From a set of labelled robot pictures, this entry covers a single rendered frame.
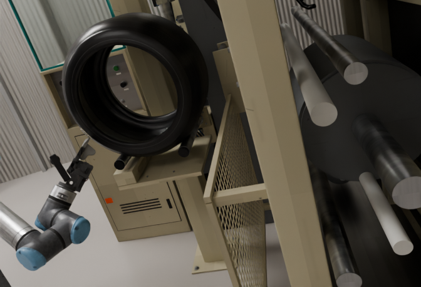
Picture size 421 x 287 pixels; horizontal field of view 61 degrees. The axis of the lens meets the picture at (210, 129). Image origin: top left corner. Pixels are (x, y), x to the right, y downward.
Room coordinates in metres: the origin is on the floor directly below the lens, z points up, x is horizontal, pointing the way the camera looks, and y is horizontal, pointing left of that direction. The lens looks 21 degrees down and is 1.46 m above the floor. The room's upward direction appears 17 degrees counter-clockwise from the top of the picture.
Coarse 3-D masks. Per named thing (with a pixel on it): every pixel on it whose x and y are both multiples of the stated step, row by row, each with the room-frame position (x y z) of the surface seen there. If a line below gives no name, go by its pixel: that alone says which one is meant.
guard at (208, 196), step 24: (240, 120) 1.61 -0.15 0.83; (216, 144) 1.05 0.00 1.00; (240, 144) 1.45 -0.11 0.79; (216, 168) 0.90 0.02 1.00; (240, 168) 1.30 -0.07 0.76; (216, 216) 0.76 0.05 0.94; (264, 216) 1.54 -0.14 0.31; (240, 240) 0.95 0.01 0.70; (264, 240) 1.36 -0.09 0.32; (240, 264) 0.87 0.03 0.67; (264, 264) 1.21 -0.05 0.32
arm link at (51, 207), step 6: (48, 198) 1.23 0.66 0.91; (54, 198) 1.22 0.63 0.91; (48, 204) 1.21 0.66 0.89; (54, 204) 1.20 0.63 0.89; (60, 204) 1.21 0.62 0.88; (66, 204) 1.22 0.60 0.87; (42, 210) 1.20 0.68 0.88; (48, 210) 1.19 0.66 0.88; (54, 210) 1.19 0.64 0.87; (42, 216) 1.18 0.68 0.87; (48, 216) 1.17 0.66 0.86; (36, 222) 1.17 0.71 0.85; (42, 222) 1.17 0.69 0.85; (48, 222) 1.16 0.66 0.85; (42, 228) 1.15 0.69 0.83; (48, 228) 1.16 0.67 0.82
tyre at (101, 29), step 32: (96, 32) 1.34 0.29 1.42; (128, 32) 1.30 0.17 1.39; (160, 32) 1.31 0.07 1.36; (64, 64) 1.40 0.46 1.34; (96, 64) 1.62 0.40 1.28; (192, 64) 1.30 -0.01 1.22; (64, 96) 1.41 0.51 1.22; (96, 96) 1.62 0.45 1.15; (192, 96) 1.28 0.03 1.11; (96, 128) 1.36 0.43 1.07; (128, 128) 1.59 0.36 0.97; (160, 128) 1.57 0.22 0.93; (192, 128) 1.32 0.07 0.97
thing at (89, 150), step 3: (87, 138) 1.38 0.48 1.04; (84, 141) 1.37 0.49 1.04; (87, 141) 1.36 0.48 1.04; (84, 144) 1.35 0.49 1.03; (87, 144) 1.35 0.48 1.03; (84, 147) 1.34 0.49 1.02; (87, 147) 1.35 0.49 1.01; (90, 147) 1.35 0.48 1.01; (84, 150) 1.34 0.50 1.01; (87, 150) 1.34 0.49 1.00; (90, 150) 1.35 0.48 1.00; (93, 150) 1.35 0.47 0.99; (84, 153) 1.33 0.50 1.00; (87, 153) 1.34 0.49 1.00; (90, 153) 1.34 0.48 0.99; (93, 153) 1.34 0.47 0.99; (81, 156) 1.33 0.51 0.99; (84, 156) 1.33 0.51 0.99; (81, 159) 1.32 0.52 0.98; (84, 159) 1.32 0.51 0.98
